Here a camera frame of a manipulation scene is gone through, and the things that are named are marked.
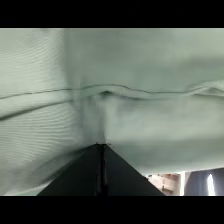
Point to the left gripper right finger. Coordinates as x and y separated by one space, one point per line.
123 176

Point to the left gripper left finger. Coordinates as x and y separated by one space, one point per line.
80 176

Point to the pale green T-shirt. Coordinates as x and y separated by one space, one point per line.
140 66

